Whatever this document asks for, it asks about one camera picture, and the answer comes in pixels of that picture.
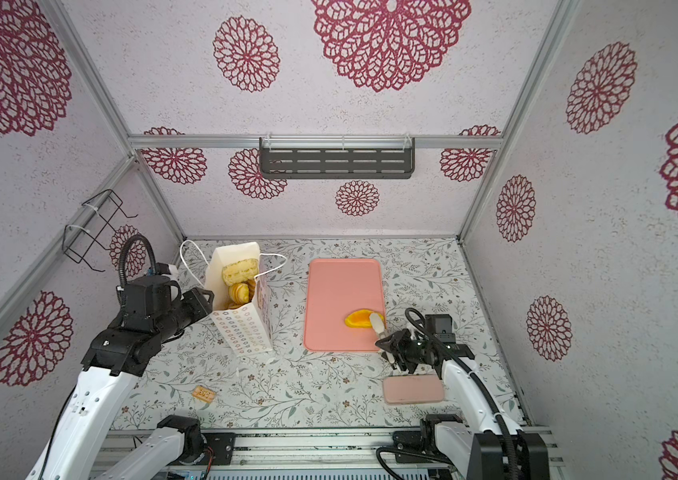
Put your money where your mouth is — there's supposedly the white paper bag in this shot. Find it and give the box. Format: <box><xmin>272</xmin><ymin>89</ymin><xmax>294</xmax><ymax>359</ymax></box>
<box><xmin>179</xmin><ymin>240</ymin><xmax>288</xmax><ymax>356</ymax></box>

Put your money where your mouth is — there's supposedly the cream sandwich bread slice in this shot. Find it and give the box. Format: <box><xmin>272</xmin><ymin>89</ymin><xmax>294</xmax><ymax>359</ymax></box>
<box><xmin>221</xmin><ymin>258</ymin><xmax>259</xmax><ymax>286</ymax></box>

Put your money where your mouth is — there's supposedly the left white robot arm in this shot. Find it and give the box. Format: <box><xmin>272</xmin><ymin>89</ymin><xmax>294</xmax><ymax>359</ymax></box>
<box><xmin>28</xmin><ymin>275</ymin><xmax>214</xmax><ymax>479</ymax></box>

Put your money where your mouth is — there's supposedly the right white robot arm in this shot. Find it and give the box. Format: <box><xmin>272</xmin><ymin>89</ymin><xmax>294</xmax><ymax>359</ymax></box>
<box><xmin>370</xmin><ymin>307</ymin><xmax>551</xmax><ymax>479</ymax></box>

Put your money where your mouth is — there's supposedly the yellow bread roll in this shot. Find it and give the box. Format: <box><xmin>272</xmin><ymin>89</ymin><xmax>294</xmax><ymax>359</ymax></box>
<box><xmin>344</xmin><ymin>309</ymin><xmax>376</xmax><ymax>329</ymax></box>

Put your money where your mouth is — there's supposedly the pink rectangular box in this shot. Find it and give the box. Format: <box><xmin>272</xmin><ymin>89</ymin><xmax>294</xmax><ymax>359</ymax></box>
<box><xmin>382</xmin><ymin>375</ymin><xmax>445</xmax><ymax>405</ymax></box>

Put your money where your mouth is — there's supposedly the small cracker biscuit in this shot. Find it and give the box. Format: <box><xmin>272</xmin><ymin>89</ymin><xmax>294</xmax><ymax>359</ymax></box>
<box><xmin>191</xmin><ymin>385</ymin><xmax>216</xmax><ymax>403</ymax></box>

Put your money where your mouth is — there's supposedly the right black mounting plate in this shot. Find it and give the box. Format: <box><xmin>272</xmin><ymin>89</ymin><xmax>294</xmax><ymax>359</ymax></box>
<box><xmin>392</xmin><ymin>430</ymin><xmax>425</xmax><ymax>464</ymax></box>

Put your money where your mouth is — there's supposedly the black mounting plate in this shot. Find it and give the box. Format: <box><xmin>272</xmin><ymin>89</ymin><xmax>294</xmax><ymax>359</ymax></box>
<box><xmin>392</xmin><ymin>430</ymin><xmax>425</xmax><ymax>464</ymax></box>
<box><xmin>193</xmin><ymin>432</ymin><xmax>237</xmax><ymax>466</ymax></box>

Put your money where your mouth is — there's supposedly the pink tray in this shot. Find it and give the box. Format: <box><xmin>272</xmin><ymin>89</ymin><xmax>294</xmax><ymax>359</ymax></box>
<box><xmin>303</xmin><ymin>258</ymin><xmax>386</xmax><ymax>353</ymax></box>

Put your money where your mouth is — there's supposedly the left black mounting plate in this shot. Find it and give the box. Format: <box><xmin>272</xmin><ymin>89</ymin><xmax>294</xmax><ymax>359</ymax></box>
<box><xmin>193</xmin><ymin>432</ymin><xmax>237</xmax><ymax>466</ymax></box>

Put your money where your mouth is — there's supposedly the black wire wall rack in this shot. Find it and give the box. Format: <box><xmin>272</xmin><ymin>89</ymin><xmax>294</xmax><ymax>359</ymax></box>
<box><xmin>61</xmin><ymin>189</ymin><xmax>138</xmax><ymax>273</ymax></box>

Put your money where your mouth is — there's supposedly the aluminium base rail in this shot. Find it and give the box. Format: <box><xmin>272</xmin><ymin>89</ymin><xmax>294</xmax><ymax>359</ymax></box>
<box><xmin>91</xmin><ymin>427</ymin><xmax>568</xmax><ymax>478</ymax></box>

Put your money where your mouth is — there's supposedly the dark grey wall shelf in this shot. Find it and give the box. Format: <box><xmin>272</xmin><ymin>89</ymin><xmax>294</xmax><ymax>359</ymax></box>
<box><xmin>259</xmin><ymin>136</ymin><xmax>416</xmax><ymax>180</ymax></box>

